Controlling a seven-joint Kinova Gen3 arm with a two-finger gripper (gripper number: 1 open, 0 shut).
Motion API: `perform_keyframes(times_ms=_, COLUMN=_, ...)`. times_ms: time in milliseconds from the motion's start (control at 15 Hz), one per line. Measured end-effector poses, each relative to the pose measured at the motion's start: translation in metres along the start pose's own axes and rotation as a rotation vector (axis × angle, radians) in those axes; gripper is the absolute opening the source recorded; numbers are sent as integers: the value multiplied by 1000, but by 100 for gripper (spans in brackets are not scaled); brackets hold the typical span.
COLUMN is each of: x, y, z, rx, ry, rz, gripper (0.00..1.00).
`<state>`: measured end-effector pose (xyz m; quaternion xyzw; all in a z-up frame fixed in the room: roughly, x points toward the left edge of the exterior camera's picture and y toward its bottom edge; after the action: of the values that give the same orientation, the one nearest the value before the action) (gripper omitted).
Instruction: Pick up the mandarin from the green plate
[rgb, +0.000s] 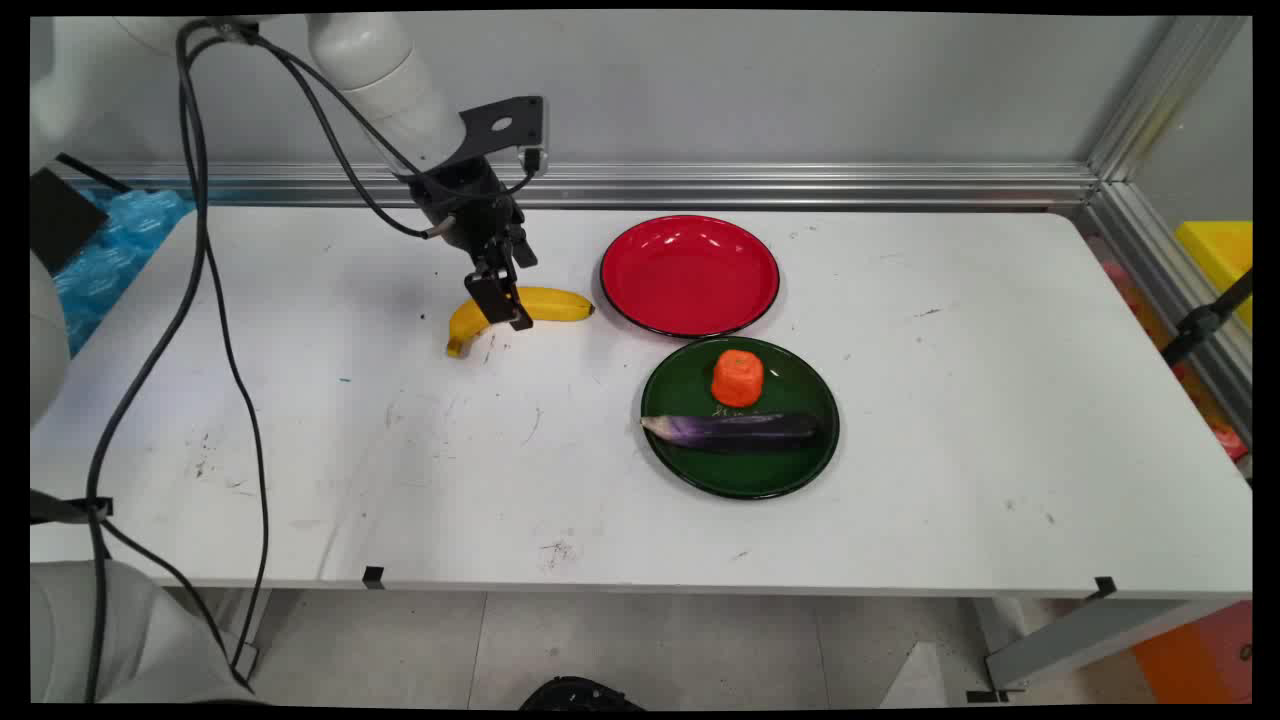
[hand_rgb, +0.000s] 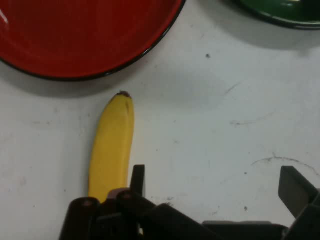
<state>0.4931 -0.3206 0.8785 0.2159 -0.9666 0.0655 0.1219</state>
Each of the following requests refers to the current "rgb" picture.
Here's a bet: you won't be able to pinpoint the thin black cable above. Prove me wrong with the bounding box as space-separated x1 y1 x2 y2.
185 90 271 691

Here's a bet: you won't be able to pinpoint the white table leg bar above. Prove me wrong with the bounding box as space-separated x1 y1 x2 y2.
983 598 1241 693

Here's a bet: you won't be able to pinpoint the black round object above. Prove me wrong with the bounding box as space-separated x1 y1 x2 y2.
520 677 647 711

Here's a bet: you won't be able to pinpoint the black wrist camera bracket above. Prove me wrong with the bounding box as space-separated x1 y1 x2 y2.
460 96 549 177

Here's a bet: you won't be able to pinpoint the purple eggplant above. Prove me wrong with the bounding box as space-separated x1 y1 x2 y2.
640 411 823 452

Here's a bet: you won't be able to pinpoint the red plate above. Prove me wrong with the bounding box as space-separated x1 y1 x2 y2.
600 215 781 338

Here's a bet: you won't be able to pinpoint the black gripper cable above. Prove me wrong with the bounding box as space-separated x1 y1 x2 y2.
245 28 456 241

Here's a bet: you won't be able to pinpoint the thick black cable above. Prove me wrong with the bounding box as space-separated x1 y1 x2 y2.
84 20 263 704

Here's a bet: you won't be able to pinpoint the orange box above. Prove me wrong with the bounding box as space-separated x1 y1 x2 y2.
1130 600 1253 704

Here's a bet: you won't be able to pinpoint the black velcro strap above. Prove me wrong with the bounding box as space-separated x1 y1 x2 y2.
30 488 114 527

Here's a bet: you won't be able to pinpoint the dark green plate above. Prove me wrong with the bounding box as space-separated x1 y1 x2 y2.
640 337 840 500

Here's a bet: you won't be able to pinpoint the blue bubble wrap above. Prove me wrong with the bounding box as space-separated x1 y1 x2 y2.
50 188 197 357

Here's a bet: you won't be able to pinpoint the yellow banana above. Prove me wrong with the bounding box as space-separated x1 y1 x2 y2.
445 286 597 359

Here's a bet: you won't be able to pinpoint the long aluminium frame rail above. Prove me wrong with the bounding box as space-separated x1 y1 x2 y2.
50 160 1101 211

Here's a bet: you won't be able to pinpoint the yellow box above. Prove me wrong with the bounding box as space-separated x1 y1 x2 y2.
1175 220 1253 331

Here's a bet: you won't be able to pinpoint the white table leg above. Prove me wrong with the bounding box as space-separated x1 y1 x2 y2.
228 589 273 683

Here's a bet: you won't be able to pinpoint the black flat block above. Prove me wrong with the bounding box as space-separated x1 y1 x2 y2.
30 155 129 277

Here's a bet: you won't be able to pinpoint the slanted aluminium frame rail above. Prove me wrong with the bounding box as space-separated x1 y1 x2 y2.
1085 15 1253 441

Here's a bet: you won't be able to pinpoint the orange carrot piece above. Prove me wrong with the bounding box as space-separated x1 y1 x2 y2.
711 349 766 409

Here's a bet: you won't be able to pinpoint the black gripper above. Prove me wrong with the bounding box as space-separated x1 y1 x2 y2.
405 158 539 332

